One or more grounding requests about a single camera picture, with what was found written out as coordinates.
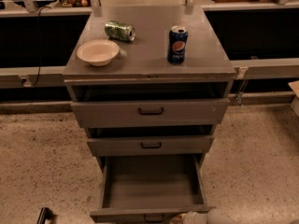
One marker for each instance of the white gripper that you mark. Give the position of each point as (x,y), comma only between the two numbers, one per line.
(193,217)

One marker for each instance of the grey bottom drawer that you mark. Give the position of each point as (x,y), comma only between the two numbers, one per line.
(149,189)

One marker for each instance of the grey drawer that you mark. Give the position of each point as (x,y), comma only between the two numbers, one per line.
(149,189)
(149,113)
(153,145)

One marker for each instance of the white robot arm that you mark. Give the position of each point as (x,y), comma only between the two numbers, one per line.
(214,216)

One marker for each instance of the grey middle drawer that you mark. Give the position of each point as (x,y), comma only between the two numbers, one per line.
(153,145)

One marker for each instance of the grey top drawer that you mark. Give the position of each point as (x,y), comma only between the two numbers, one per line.
(149,113)

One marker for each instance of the grey drawer cabinet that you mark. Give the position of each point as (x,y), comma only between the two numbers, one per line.
(141,72)

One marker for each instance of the black object on floor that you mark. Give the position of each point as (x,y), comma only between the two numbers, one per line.
(44,215)

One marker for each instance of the hanging metal hook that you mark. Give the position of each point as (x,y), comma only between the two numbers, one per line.
(241,77)

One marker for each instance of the blue Pepsi can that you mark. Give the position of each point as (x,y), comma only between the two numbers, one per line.
(178,36)

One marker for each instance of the white paper bowl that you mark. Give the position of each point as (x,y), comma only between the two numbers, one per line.
(98,52)

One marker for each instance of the green soda can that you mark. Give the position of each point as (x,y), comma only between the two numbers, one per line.
(120,31)

